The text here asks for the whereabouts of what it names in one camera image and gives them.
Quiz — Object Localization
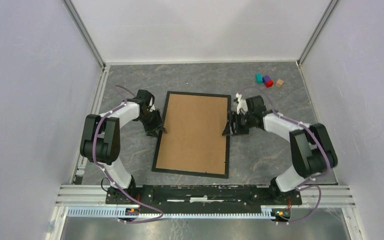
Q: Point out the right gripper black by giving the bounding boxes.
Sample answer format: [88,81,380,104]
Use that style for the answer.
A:
[221,110,254,136]

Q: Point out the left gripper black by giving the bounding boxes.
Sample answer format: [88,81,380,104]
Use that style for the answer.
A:
[136,109,168,139]

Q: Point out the brown backing board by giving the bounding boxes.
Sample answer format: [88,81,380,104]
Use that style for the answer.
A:
[155,94,229,175]

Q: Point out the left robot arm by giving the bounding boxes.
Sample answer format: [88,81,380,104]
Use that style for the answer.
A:
[79,89,167,204]

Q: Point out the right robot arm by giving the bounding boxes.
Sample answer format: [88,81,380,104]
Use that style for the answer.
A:
[222,93,338,204]

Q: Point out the teal cube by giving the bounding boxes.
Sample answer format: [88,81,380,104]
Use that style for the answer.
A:
[255,73,264,84]

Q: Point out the red cube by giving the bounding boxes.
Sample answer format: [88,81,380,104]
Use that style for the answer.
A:
[265,80,274,88]

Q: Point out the purple cube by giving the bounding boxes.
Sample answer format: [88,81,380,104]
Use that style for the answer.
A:
[263,75,272,84]

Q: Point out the tan wooden cube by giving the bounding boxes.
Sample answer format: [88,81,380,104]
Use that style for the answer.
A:
[275,79,284,88]

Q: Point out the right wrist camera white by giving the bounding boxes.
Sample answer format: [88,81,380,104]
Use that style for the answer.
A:
[233,92,248,115]

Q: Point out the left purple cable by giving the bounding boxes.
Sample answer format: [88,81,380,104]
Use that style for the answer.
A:
[92,84,165,225]

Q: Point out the purple cable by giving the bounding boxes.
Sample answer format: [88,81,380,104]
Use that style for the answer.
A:
[92,84,165,225]
[236,85,332,225]

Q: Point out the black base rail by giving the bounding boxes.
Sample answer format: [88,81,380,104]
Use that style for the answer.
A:
[105,184,303,216]

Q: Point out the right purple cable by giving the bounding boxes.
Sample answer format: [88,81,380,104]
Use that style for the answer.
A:
[236,85,332,225]

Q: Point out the aluminium frame rails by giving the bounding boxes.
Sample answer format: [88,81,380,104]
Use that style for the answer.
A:
[46,0,359,240]

